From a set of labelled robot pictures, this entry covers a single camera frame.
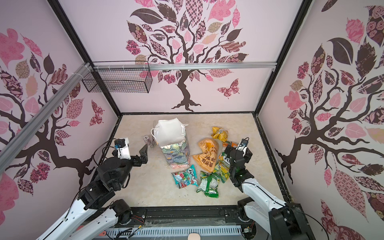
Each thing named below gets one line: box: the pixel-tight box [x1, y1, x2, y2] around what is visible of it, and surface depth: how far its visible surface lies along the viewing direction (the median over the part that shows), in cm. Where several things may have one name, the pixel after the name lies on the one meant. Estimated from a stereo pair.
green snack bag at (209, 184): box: [196, 171, 221, 198], surface depth 81 cm
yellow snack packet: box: [211, 126, 228, 143], surface depth 100 cm
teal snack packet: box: [171, 164, 199, 189], surface depth 85 cm
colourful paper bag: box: [151, 117, 191, 169], surface depth 85 cm
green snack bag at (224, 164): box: [218, 149, 231, 183], surface depth 89 cm
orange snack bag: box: [192, 137, 219, 173], surface depth 92 cm
